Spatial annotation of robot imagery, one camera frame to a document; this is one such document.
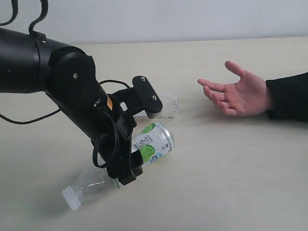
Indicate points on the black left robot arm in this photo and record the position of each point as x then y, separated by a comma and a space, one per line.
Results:
67, 75

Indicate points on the person's open bare hand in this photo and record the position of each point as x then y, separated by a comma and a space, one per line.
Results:
247, 97

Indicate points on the clear bottle blue white label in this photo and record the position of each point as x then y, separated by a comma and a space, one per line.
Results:
170, 108

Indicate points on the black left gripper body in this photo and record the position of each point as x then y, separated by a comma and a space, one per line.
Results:
113, 139

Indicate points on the lime label clear bottle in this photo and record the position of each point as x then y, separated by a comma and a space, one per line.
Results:
153, 142

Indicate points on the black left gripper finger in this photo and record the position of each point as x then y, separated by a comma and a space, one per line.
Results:
130, 167

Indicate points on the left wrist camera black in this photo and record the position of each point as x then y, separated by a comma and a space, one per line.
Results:
150, 102

